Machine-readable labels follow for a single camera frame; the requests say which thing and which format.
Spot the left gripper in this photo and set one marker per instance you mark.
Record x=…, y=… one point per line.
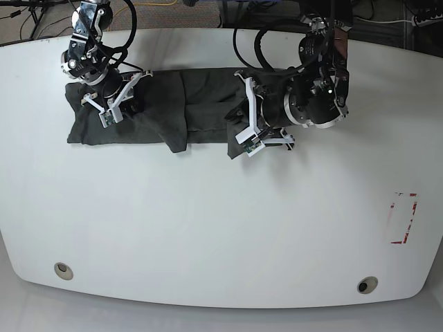
x=262, y=113

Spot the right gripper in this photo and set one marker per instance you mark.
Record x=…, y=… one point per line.
x=115, y=90

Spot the dark grey t-shirt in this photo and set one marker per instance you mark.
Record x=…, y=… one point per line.
x=181, y=108

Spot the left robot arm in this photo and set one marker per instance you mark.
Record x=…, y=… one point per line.
x=312, y=94

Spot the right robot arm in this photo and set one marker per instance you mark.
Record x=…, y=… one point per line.
x=102, y=68

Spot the black tripod stand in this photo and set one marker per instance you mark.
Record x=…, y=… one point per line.
x=33, y=12

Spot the red tape rectangle marking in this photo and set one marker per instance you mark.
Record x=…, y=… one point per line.
x=400, y=217

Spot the white power strip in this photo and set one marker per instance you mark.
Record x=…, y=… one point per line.
x=427, y=17

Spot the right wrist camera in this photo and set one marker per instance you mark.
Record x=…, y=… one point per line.
x=110, y=117

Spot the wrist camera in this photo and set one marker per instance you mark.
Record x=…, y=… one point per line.
x=110, y=117
x=253, y=146

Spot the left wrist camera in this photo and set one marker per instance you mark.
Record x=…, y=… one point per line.
x=253, y=146

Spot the left table cable grommet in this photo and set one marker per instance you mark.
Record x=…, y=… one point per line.
x=63, y=271

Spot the table cable grommet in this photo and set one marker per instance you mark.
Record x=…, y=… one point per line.
x=63, y=271
x=367, y=285

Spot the right table cable grommet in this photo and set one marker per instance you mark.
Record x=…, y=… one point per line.
x=367, y=285

